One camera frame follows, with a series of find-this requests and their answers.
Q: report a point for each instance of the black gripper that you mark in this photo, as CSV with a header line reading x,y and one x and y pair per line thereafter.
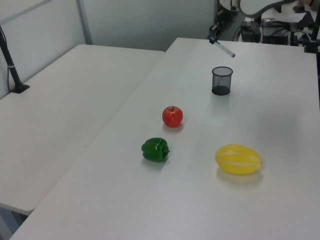
x,y
215,30

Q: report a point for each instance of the black mesh pen holder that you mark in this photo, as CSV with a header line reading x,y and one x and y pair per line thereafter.
x,y
222,81

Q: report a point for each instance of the white side table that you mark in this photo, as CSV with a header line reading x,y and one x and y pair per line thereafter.
x,y
62,112

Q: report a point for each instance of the black clamp stand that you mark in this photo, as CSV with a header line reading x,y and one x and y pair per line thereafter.
x,y
311,42

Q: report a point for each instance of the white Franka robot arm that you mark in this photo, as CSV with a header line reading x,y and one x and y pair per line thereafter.
x,y
252,13

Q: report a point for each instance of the green bell pepper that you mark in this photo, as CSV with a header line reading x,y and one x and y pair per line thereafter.
x,y
154,150

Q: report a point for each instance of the blue and white marker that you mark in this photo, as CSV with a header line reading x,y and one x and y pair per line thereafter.
x,y
226,51

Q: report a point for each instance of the yellow striped melon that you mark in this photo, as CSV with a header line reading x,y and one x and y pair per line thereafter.
x,y
237,159

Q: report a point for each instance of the black camera pole with base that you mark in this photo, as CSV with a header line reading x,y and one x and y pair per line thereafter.
x,y
12,67

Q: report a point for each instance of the red apple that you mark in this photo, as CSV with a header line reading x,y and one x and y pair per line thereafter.
x,y
172,117

